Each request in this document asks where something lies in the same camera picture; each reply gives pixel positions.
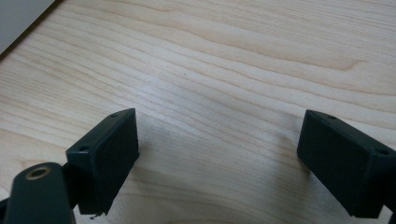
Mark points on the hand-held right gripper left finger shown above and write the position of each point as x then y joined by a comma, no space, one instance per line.
102,161

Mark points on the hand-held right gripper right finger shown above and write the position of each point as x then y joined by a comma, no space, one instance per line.
345,161

